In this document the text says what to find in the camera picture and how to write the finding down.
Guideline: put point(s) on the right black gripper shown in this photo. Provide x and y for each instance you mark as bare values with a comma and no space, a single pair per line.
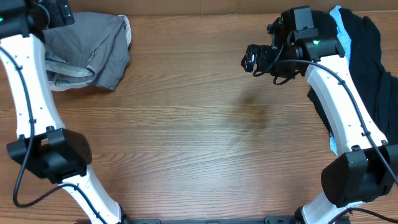
262,52

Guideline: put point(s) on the black garment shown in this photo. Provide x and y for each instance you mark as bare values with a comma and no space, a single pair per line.
376,87

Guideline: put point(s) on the light blue garment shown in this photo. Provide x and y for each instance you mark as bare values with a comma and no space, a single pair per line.
342,34

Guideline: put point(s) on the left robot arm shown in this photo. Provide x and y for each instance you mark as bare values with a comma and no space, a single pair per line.
44,146

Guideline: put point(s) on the grey shorts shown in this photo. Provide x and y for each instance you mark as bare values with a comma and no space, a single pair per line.
90,46

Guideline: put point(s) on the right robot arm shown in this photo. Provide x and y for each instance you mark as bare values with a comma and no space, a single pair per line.
366,164

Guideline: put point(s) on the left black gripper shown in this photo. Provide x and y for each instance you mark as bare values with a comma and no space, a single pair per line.
60,16

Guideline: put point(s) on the beige folded garment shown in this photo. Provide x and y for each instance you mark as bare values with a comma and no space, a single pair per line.
127,28

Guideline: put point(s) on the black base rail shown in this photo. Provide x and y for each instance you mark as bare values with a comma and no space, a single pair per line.
211,221

